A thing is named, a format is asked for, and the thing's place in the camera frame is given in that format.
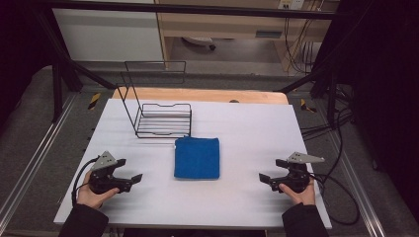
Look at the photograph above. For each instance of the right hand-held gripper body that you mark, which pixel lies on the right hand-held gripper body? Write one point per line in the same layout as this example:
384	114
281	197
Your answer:
298	179

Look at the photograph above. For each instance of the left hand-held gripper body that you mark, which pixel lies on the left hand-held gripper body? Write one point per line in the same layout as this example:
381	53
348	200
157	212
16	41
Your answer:
100	182

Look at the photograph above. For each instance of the white wall socket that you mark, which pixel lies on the white wall socket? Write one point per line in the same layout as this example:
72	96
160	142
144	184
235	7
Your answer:
291	4

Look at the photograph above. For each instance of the person's right hand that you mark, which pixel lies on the person's right hand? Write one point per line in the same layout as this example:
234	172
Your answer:
304	198

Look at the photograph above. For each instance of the yellow black tape strip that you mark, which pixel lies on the yellow black tape strip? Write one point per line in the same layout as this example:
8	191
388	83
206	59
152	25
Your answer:
94	101
307	106

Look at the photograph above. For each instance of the aluminium rail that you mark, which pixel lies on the aluminium rail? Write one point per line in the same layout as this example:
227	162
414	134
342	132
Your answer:
36	158
360	194

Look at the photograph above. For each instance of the black frame post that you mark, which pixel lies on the black frame post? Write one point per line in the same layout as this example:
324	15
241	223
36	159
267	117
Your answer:
332	98
57	95

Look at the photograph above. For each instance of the blue towel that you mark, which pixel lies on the blue towel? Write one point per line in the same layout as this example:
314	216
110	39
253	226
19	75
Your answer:
197	158

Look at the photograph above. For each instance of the person's left hand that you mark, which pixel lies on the person's left hand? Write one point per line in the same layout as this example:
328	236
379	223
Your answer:
90	198

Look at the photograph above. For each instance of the black curtain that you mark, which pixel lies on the black curtain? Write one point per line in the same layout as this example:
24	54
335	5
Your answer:
385	82
19	49

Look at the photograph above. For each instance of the beige wooden desk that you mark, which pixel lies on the beige wooden desk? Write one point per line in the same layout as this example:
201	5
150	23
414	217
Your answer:
214	28

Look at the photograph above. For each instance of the white cabinet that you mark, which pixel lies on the white cabinet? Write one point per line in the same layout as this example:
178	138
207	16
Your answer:
108	34

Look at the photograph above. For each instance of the black slanted frame strut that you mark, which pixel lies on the black slanted frame strut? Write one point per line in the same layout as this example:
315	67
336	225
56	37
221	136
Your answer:
306	81
69	54

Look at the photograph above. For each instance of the black horizontal frame bar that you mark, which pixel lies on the black horizontal frame bar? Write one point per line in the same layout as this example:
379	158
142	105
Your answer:
197	10

